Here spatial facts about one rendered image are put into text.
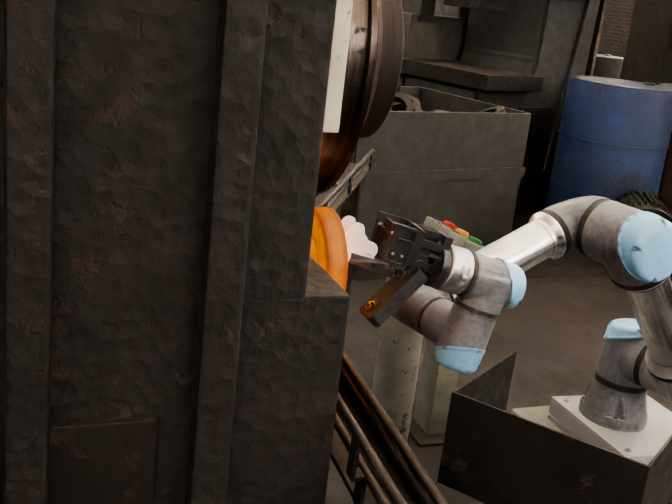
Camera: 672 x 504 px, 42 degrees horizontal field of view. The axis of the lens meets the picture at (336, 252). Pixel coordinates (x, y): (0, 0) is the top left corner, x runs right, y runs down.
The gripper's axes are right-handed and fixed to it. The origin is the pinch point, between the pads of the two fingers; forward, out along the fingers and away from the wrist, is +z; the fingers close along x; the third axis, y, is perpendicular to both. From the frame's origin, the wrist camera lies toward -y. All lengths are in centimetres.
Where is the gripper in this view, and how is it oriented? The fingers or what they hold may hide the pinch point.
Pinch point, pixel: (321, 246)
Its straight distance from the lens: 131.4
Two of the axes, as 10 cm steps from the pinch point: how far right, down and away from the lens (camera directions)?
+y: 3.5, -9.2, -2.0
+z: -8.8, -2.4, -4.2
